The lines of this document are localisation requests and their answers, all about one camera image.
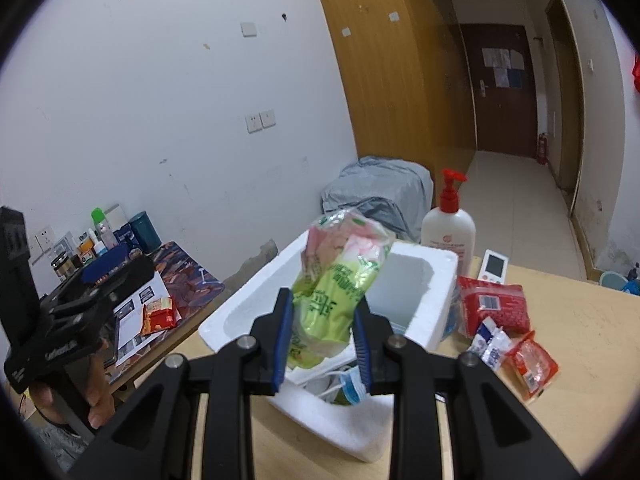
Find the white red pump bottle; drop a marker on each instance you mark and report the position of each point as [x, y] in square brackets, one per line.
[448, 226]

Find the green pink tissue pack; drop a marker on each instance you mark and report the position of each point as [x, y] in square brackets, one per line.
[344, 253]

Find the dark teal cup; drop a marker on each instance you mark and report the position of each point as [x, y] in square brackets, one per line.
[145, 232]

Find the red fire extinguisher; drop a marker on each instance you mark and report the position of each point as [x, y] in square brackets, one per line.
[542, 149]

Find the dark brown entrance door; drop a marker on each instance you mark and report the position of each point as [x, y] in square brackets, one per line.
[503, 82]

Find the green cap spray bottle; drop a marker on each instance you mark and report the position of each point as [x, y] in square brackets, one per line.
[103, 228]

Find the blue surgical face mask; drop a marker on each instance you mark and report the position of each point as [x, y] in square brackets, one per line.
[341, 387]

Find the red snack packet on side table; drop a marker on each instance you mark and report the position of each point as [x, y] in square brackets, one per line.
[159, 315]

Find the patterned side table cloth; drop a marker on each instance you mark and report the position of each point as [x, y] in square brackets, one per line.
[189, 284]

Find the white wall socket pair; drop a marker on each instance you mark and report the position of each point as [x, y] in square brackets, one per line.
[260, 121]

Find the white digital thermometer device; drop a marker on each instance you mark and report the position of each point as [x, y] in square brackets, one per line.
[493, 268]

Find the small red snack packet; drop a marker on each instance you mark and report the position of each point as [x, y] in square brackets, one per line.
[530, 368]

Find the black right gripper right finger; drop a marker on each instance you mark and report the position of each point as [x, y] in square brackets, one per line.
[492, 435]

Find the blue white foil packet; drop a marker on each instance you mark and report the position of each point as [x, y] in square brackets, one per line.
[491, 344]

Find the light blue plastic basin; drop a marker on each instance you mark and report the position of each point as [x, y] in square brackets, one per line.
[612, 280]

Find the white printed paper sheet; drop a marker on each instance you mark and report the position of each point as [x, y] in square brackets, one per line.
[129, 319]

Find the wooden wardrobe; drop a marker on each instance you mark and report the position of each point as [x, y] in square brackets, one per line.
[406, 83]

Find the large red snack bag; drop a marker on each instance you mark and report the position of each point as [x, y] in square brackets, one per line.
[506, 305]

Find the person's left hand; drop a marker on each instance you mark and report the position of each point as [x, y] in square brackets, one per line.
[96, 393]

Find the red hanging bags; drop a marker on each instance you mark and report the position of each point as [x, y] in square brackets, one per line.
[636, 72]

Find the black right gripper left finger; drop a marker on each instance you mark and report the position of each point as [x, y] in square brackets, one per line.
[152, 434]

